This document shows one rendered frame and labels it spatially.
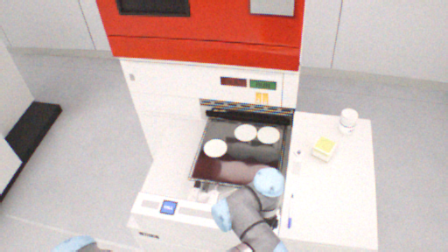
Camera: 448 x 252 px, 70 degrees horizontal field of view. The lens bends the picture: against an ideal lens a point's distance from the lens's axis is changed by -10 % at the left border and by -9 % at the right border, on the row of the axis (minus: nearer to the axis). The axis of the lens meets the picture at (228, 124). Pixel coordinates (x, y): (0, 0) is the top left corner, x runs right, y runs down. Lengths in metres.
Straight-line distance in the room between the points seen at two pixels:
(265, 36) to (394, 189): 1.69
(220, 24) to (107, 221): 1.67
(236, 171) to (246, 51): 0.49
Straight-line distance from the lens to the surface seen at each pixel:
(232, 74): 1.53
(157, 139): 2.02
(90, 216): 2.62
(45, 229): 2.72
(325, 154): 1.40
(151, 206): 1.37
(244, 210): 0.84
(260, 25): 1.31
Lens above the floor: 2.10
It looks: 47 degrees down
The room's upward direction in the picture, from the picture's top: 5 degrees counter-clockwise
